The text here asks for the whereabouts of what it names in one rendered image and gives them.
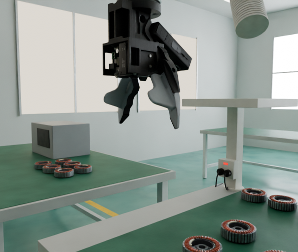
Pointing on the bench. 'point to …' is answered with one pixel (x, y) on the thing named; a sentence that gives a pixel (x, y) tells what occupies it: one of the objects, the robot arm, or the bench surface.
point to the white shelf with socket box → (236, 132)
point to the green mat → (201, 214)
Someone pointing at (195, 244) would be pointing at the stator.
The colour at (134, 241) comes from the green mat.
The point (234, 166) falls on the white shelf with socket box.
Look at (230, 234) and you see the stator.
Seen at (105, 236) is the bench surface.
